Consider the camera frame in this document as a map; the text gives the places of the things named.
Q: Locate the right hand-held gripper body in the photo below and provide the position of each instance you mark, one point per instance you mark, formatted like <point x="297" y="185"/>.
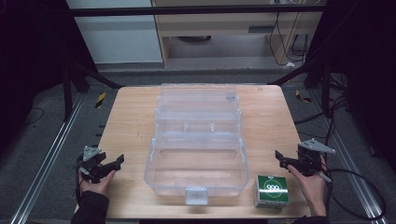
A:
<point x="311" y="158"/>

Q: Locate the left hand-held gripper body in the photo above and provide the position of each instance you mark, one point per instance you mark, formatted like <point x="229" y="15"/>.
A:
<point x="92" y="164"/>

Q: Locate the person's left hand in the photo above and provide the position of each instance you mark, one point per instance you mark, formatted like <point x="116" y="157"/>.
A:
<point x="97" y="185"/>

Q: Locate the person's right hand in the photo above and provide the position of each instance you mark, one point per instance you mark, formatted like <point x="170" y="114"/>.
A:
<point x="311" y="189"/>

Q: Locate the green and white carton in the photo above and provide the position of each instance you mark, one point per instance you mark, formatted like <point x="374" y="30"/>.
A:
<point x="271" y="190"/>

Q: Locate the yellow and black tape strip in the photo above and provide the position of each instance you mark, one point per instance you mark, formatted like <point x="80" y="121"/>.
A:
<point x="302" y="97"/>
<point x="100" y="100"/>

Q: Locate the clear plastic storage box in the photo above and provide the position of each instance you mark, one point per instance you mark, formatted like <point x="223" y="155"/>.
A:
<point x="198" y="161"/>

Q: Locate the dark curtain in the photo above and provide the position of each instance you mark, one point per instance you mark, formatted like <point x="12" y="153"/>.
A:
<point x="31" y="56"/>
<point x="367" y="62"/>

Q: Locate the white cabinet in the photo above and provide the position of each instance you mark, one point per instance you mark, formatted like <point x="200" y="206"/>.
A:
<point x="118" y="37"/>

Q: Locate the light wooden desk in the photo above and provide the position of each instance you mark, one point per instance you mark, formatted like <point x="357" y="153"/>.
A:
<point x="218" y="25"/>

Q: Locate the aluminium floor rail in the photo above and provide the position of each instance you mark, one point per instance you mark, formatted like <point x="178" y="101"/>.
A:
<point x="351" y="158"/>
<point x="46" y="161"/>

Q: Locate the black metal frame stand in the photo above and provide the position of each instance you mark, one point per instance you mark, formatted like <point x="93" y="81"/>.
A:
<point x="325" y="90"/>
<point x="67" y="93"/>

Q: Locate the black horizontal frame bar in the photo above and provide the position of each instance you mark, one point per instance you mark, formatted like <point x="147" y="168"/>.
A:
<point x="193" y="10"/>

